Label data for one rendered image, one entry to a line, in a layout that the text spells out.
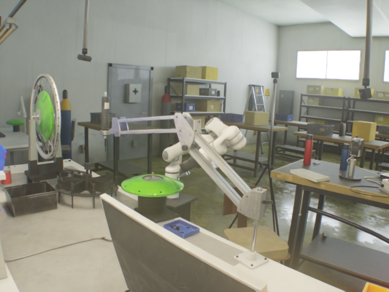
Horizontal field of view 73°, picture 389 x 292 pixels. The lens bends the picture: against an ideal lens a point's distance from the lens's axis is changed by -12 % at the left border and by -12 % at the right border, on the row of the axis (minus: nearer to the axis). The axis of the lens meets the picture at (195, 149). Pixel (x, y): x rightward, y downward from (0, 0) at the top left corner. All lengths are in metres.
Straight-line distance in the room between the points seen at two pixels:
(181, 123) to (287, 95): 9.68
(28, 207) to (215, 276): 1.22
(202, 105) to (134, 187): 6.34
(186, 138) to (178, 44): 6.57
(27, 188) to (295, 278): 1.39
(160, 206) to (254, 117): 4.66
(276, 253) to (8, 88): 5.14
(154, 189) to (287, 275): 0.69
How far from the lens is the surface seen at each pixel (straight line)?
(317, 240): 2.90
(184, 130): 1.13
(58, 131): 1.71
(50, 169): 1.96
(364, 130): 5.10
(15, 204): 1.55
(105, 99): 1.46
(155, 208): 1.47
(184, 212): 1.94
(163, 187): 1.39
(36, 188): 1.76
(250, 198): 1.04
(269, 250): 1.87
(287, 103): 10.72
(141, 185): 1.40
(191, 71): 7.13
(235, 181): 1.05
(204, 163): 1.11
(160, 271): 0.58
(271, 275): 1.09
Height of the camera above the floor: 1.51
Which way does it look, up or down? 10 degrees down
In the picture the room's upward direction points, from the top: 3 degrees clockwise
